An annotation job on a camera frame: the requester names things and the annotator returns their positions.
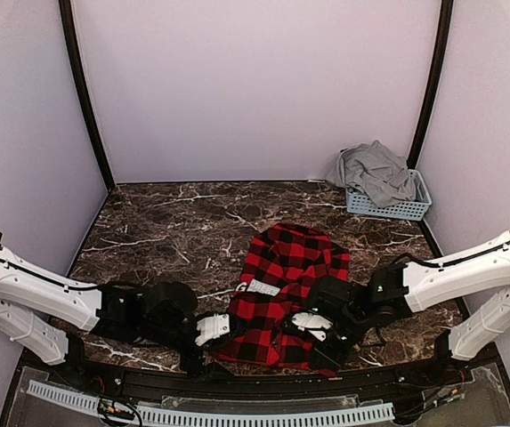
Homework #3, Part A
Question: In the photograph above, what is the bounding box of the red black plaid shirt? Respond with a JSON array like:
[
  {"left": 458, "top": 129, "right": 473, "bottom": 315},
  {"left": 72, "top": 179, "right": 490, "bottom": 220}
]
[{"left": 212, "top": 223, "right": 350, "bottom": 370}]

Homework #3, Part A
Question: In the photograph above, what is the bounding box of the light blue plastic basket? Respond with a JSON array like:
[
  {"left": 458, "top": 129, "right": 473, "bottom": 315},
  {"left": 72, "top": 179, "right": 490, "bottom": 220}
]
[{"left": 345, "top": 168, "right": 433, "bottom": 222}]

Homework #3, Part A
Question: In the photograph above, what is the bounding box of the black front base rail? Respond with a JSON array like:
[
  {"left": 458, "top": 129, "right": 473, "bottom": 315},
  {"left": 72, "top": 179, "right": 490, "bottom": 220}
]
[{"left": 49, "top": 344, "right": 499, "bottom": 411}]

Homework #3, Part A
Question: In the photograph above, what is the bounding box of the black right frame post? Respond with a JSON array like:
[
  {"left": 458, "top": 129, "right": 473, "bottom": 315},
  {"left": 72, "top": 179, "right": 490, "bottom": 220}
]
[{"left": 407, "top": 0, "right": 454, "bottom": 169}]

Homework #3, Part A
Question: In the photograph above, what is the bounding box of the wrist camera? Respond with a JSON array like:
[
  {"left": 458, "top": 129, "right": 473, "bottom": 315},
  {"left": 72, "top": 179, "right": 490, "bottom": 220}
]
[
  {"left": 195, "top": 314, "right": 231, "bottom": 347},
  {"left": 282, "top": 311, "right": 333, "bottom": 342}
]

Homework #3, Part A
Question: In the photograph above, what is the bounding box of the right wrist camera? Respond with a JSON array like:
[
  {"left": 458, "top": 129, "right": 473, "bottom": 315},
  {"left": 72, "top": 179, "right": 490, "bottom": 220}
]
[{"left": 282, "top": 311, "right": 333, "bottom": 342}]

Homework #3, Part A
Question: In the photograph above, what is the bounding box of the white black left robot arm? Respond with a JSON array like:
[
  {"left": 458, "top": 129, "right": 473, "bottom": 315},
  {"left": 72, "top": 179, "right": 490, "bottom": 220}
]
[{"left": 0, "top": 232, "right": 229, "bottom": 388}]

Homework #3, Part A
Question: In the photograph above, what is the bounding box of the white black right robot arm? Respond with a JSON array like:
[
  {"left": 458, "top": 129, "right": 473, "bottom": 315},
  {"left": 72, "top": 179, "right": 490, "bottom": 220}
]
[{"left": 306, "top": 230, "right": 510, "bottom": 386}]

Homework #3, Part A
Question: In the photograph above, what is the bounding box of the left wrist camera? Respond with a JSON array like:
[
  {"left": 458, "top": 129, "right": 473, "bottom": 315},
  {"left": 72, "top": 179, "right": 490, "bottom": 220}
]
[{"left": 195, "top": 314, "right": 231, "bottom": 347}]

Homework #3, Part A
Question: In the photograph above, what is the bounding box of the black left frame post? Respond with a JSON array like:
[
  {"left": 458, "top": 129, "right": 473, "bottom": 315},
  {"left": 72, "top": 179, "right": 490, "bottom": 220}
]
[{"left": 58, "top": 0, "right": 116, "bottom": 192}]

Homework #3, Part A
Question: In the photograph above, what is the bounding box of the black frame post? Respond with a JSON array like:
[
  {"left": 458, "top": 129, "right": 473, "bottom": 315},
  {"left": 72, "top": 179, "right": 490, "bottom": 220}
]
[
  {"left": 58, "top": 0, "right": 116, "bottom": 192},
  {"left": 407, "top": 0, "right": 454, "bottom": 169}
]

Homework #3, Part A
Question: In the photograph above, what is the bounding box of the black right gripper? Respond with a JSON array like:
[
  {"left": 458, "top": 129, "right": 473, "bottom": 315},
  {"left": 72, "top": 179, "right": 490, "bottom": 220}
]
[{"left": 308, "top": 310, "right": 370, "bottom": 373}]

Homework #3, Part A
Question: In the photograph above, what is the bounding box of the white slotted cable duct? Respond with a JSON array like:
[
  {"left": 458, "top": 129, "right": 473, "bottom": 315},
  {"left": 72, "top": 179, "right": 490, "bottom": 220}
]
[{"left": 27, "top": 380, "right": 395, "bottom": 426}]

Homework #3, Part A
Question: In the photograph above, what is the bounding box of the grey long sleeve shirt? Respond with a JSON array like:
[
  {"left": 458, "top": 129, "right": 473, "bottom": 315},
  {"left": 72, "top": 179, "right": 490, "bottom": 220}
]
[{"left": 325, "top": 141, "right": 417, "bottom": 208}]

